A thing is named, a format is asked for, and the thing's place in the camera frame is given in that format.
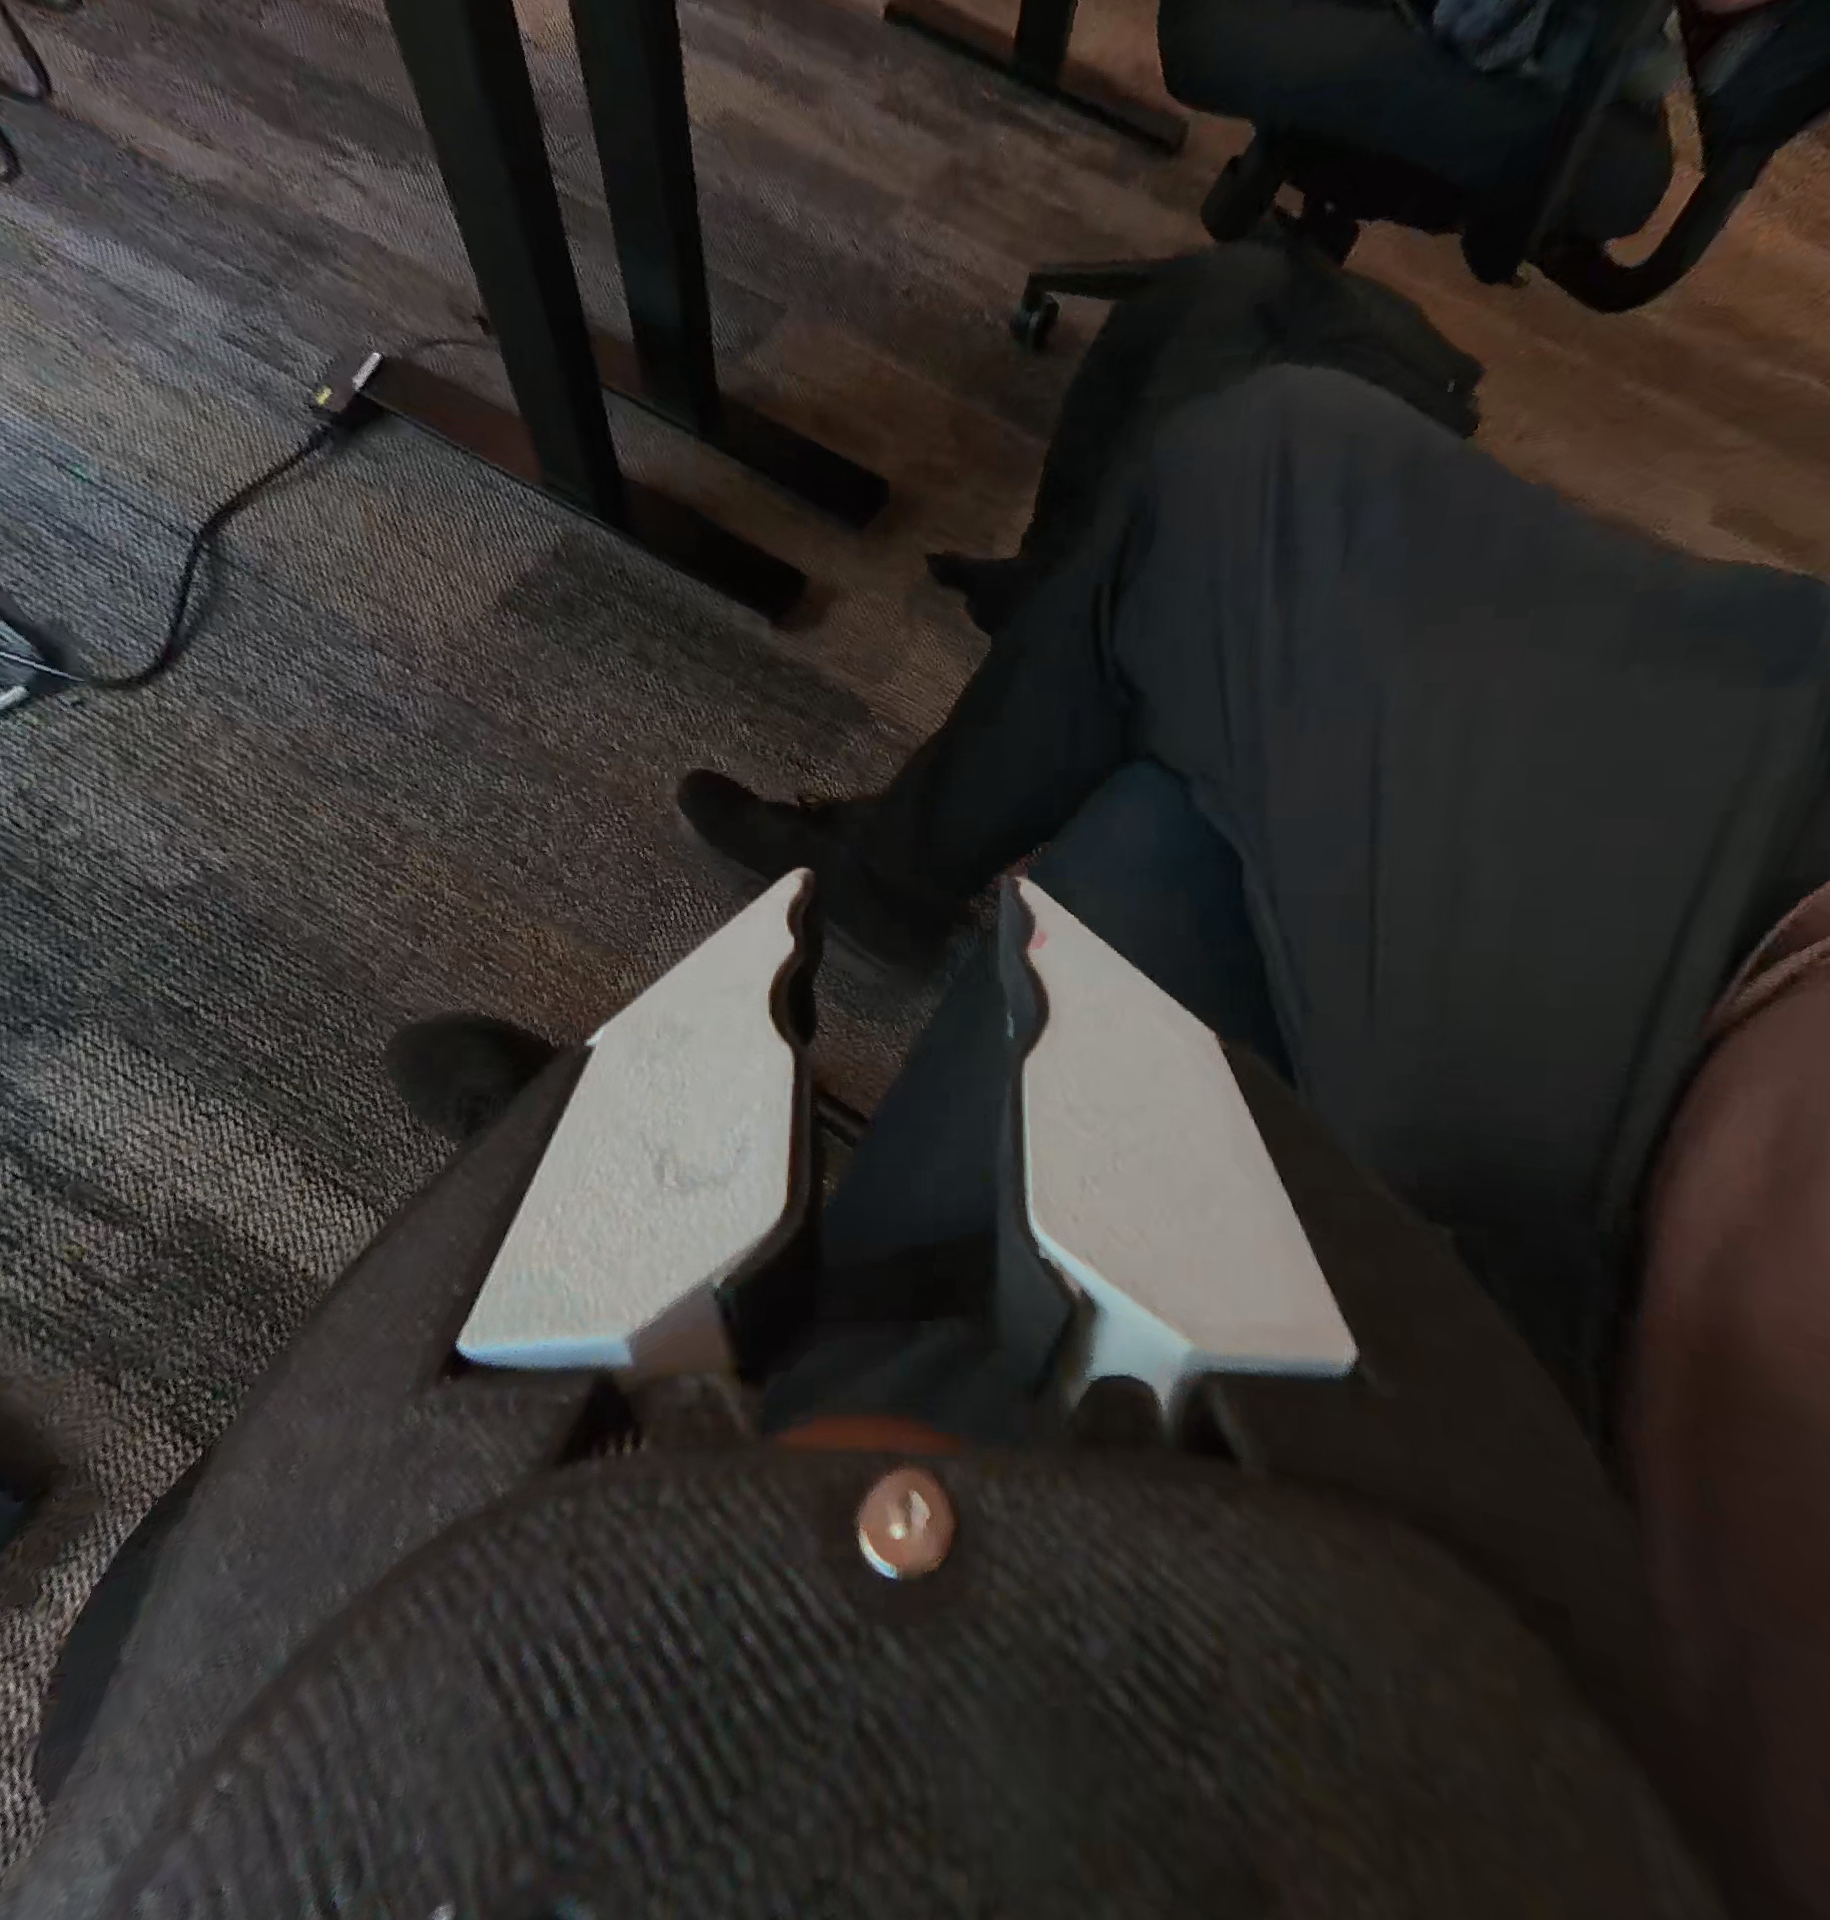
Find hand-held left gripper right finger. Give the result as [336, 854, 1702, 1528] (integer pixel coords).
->
[995, 876, 1361, 1427]

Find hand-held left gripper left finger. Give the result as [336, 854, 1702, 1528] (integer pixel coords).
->
[456, 870, 827, 1379]

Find person's black shoe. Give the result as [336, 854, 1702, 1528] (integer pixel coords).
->
[926, 551, 1036, 631]
[677, 768, 919, 963]

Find black table leg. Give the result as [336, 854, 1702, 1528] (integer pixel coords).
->
[385, 0, 811, 629]
[884, 0, 1195, 150]
[570, 0, 897, 531]

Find black office chair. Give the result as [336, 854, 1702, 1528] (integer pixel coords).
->
[1019, 0, 1830, 354]

